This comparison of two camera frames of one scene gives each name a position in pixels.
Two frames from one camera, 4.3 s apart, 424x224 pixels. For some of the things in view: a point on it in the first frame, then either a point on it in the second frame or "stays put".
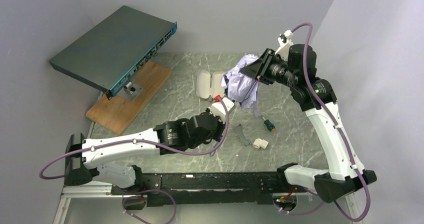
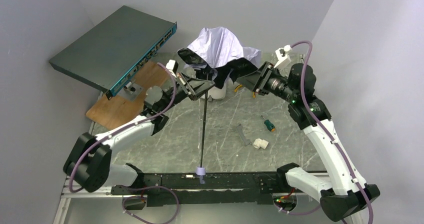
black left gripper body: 214,123 to 185,87
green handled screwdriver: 269,125 stays put
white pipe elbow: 259,143 stays put
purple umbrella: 242,87 to 218,56
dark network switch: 106,55 stays put
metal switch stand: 130,91 stays put
